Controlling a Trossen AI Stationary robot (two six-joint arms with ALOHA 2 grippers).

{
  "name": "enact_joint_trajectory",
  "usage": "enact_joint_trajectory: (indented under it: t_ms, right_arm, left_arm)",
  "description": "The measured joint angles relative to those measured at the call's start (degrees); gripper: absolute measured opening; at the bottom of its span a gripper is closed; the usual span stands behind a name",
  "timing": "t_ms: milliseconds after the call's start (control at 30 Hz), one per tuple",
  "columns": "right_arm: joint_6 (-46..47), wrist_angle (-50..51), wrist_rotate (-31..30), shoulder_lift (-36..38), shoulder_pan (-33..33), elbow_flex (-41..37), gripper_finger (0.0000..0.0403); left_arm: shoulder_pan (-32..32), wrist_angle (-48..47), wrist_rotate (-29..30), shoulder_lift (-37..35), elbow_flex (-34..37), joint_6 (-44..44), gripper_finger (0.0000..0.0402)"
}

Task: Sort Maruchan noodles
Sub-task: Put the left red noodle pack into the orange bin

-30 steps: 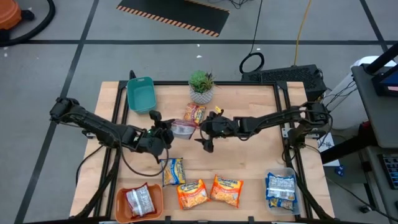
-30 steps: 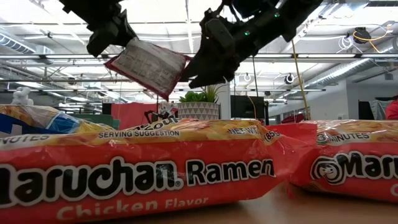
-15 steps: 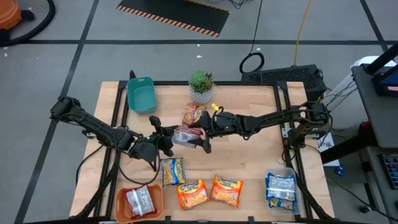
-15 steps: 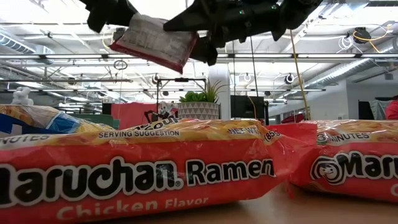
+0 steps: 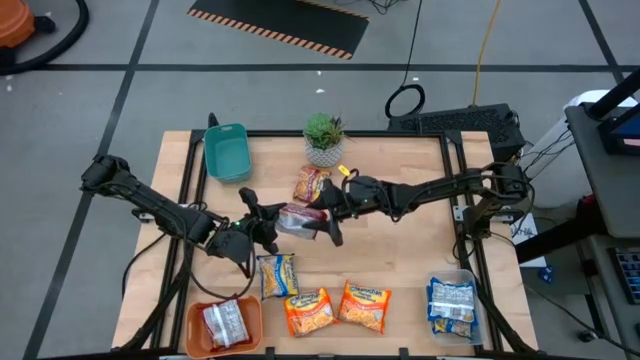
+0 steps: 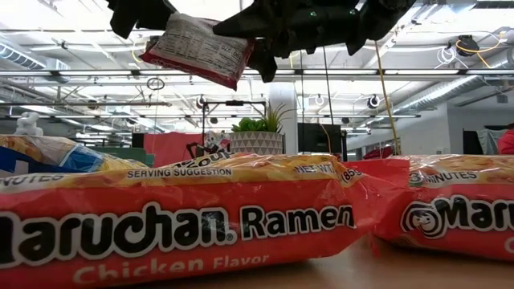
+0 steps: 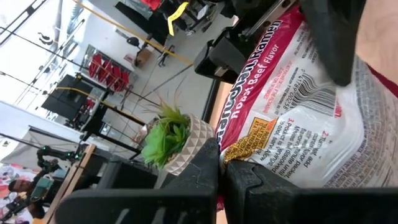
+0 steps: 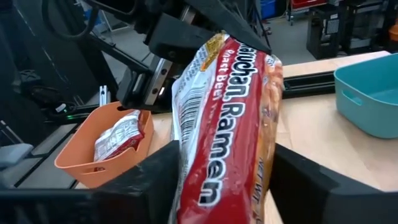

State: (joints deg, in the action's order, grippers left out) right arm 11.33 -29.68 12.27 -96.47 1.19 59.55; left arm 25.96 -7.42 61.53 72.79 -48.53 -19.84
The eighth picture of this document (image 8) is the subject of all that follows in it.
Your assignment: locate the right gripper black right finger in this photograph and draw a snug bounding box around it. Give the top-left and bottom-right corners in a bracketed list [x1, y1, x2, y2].
[269, 142, 398, 224]

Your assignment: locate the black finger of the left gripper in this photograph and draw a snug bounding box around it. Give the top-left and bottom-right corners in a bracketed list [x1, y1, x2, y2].
[183, 0, 272, 54]
[145, 12, 215, 65]

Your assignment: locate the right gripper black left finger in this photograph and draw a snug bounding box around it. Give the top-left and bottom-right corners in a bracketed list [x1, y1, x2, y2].
[0, 140, 180, 224]

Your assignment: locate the red roast beef ramen pack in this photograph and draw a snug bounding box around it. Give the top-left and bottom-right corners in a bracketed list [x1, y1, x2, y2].
[93, 109, 146, 162]
[169, 30, 284, 224]

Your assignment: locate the blue crate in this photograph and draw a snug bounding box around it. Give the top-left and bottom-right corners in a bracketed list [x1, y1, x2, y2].
[260, 0, 277, 20]

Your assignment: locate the orange plastic bin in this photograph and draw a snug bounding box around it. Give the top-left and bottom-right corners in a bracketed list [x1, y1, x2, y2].
[54, 101, 155, 189]

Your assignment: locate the red toolbox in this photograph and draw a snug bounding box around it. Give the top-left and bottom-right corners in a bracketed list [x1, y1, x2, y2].
[290, 0, 327, 10]

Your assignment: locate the black computer tower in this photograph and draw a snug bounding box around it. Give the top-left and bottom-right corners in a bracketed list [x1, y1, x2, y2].
[306, 6, 343, 60]

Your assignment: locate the teal plastic bin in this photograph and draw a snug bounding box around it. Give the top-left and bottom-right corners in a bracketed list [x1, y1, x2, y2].
[333, 52, 398, 140]

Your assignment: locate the black machine cabinet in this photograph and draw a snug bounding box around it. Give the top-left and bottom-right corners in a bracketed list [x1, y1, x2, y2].
[341, 0, 389, 52]

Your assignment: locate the black looped cable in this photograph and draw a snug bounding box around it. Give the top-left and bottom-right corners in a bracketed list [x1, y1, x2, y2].
[42, 0, 100, 41]

